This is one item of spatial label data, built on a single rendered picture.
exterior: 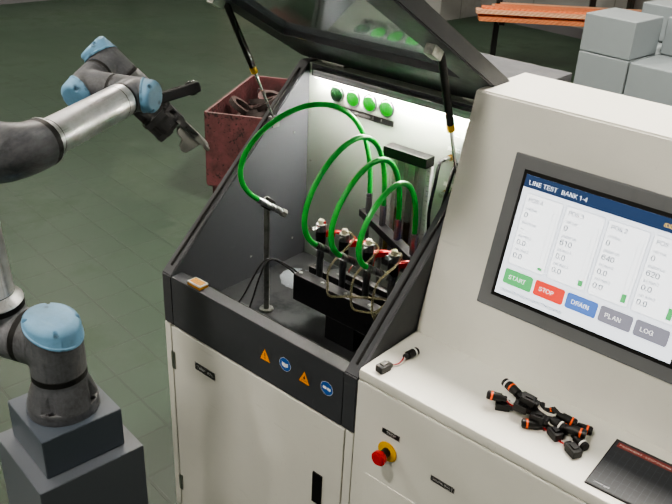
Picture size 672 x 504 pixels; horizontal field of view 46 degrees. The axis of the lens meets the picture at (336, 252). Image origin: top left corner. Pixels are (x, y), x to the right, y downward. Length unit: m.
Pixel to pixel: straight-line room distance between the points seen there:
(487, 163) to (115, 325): 2.37
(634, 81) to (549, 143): 3.72
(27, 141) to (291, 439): 1.01
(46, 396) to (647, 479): 1.21
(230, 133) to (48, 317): 3.14
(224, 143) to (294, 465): 2.95
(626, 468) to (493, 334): 0.41
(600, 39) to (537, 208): 3.84
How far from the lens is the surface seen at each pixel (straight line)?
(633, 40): 5.42
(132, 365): 3.51
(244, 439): 2.25
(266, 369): 2.03
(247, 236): 2.35
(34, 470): 1.87
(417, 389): 1.74
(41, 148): 1.55
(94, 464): 1.85
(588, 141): 1.70
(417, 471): 1.82
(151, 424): 3.19
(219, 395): 2.25
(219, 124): 4.76
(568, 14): 8.51
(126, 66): 1.96
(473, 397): 1.75
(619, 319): 1.70
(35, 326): 1.71
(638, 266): 1.67
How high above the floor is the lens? 2.03
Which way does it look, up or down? 28 degrees down
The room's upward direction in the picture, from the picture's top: 3 degrees clockwise
